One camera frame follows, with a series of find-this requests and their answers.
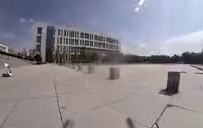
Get row of small trees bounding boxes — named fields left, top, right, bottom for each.
left=53, top=49, right=103, bottom=64

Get large white multi-storey building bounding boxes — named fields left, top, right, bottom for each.
left=32, top=21, right=122, bottom=64

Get grey concrete slab paving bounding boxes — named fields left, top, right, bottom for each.
left=0, top=63, right=203, bottom=128

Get robot's own part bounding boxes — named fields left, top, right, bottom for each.
left=125, top=116, right=137, bottom=128
left=62, top=119, right=75, bottom=128

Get row of stone bollards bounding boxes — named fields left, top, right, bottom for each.
left=64, top=62, right=182, bottom=95

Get row of dark trees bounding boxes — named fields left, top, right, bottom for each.
left=120, top=50, right=203, bottom=65

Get grey sloping embankment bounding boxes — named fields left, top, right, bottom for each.
left=0, top=50, right=40, bottom=72

